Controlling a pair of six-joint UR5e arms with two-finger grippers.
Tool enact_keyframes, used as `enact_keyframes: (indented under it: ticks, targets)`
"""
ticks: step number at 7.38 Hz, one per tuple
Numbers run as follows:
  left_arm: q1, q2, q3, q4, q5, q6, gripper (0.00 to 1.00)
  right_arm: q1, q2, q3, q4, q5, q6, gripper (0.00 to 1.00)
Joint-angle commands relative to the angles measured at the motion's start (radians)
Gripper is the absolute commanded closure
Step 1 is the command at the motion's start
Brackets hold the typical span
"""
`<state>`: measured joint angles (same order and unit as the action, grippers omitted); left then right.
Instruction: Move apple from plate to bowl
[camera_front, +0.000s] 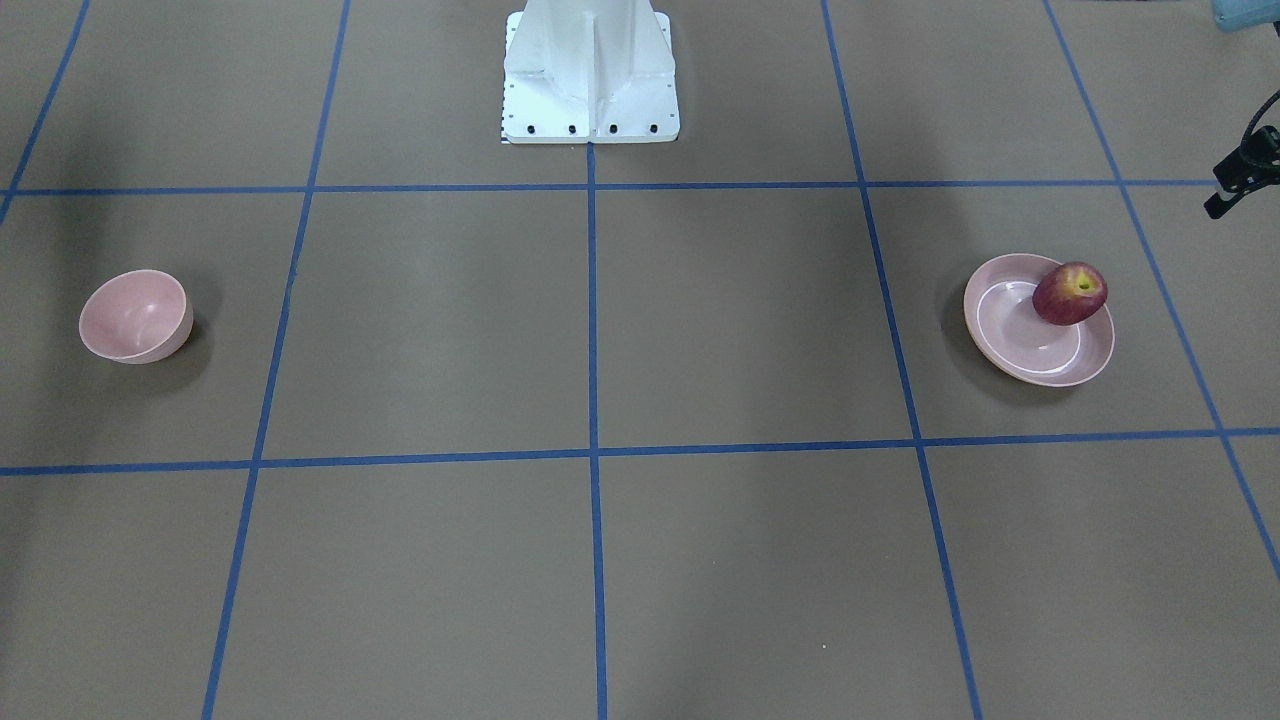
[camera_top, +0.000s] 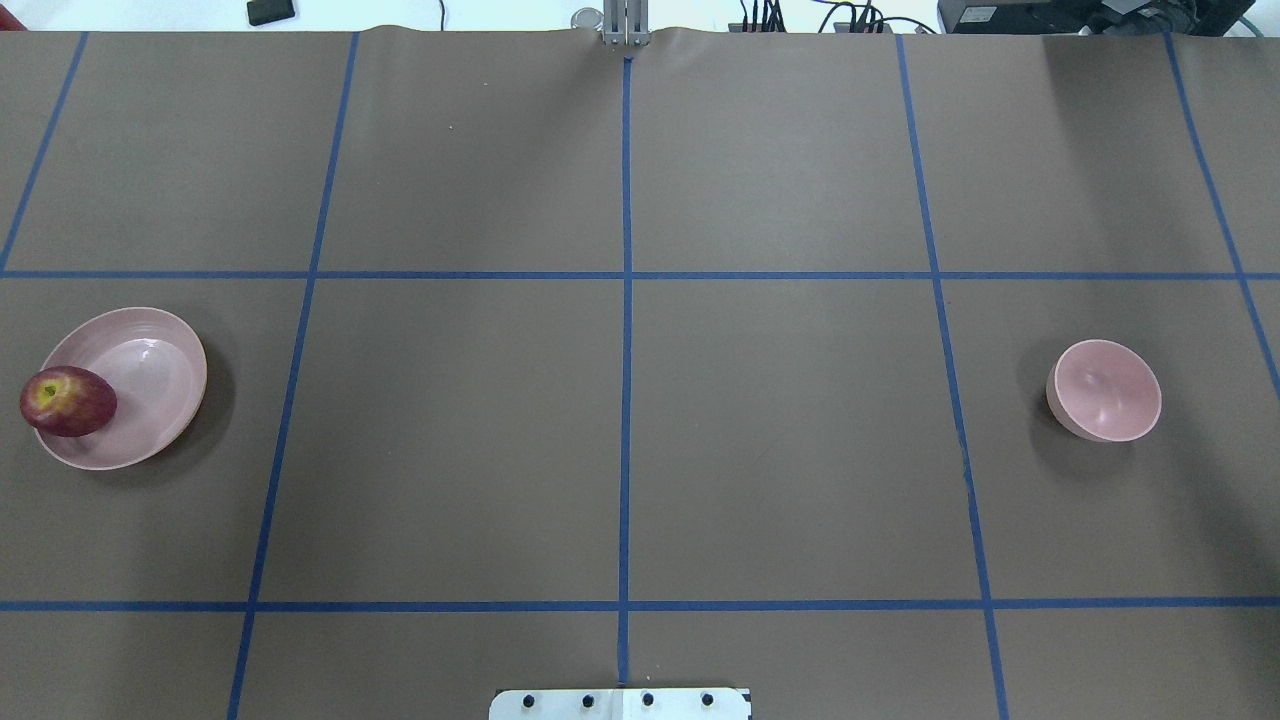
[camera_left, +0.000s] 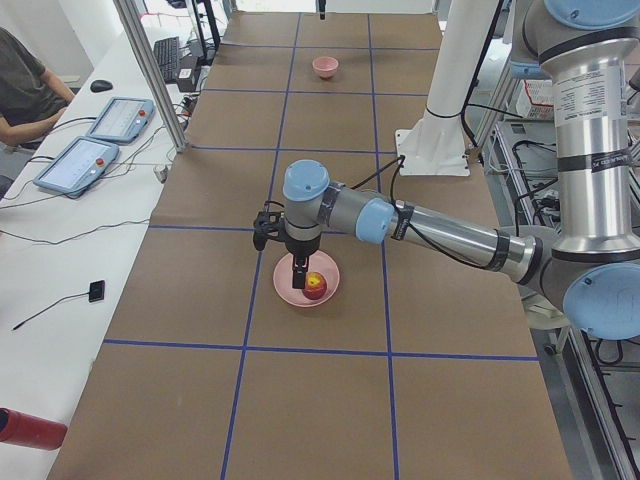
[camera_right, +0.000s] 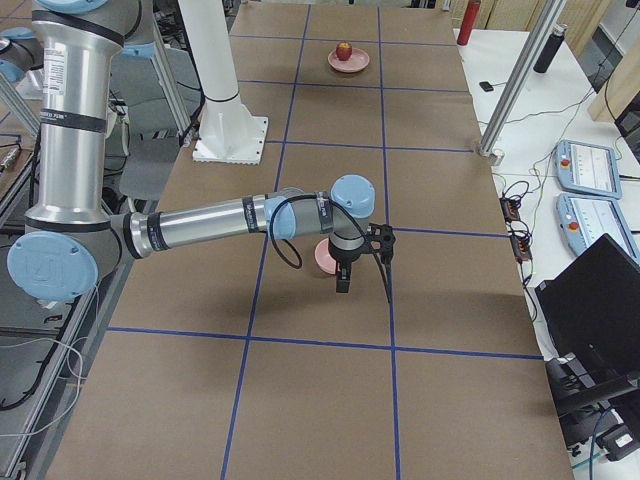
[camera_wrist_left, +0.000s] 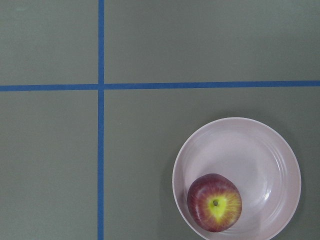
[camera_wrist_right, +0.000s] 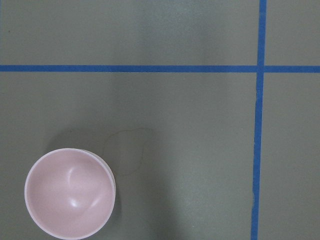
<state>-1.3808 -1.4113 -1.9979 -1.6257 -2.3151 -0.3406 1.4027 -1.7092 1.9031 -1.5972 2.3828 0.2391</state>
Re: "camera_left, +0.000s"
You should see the pink bowl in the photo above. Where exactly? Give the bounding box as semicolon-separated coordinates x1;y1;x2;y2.
312;56;340;80

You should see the near blue teach pendant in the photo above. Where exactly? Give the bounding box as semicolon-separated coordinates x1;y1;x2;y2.
33;136;120;198

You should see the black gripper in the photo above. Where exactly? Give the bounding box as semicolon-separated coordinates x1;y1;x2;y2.
285;236;320;289

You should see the black computer mouse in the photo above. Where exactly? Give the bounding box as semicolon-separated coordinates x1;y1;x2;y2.
90;79;113;93

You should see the seated person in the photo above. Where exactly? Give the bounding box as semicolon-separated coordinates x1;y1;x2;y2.
0;27;76;151

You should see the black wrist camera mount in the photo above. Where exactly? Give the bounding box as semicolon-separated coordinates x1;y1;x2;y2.
252;210;286;251

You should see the blue teach pendant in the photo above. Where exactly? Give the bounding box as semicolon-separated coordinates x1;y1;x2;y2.
87;97;155;144
33;136;120;198

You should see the pink plate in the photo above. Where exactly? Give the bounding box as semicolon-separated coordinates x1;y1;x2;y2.
273;251;340;307

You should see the aluminium frame post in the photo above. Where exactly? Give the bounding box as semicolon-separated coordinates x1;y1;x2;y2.
113;0;187;153

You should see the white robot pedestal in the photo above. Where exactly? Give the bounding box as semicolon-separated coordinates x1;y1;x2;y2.
396;0;501;177

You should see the small black square pad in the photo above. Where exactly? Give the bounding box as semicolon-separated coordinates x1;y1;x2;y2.
88;280;106;303

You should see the black keyboard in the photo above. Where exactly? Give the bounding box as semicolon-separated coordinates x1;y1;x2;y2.
153;36;180;83

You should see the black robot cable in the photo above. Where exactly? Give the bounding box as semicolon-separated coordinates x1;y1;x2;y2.
344;154;484;269

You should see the red cylinder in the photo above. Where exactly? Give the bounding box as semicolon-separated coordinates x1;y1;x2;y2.
1;408;67;451

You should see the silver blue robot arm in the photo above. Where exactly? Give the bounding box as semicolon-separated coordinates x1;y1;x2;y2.
281;1;639;340

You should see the far blue teach pendant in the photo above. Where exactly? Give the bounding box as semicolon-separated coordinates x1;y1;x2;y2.
87;97;155;144

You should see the red yellow apple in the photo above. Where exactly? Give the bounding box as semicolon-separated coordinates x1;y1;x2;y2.
302;272;328;301

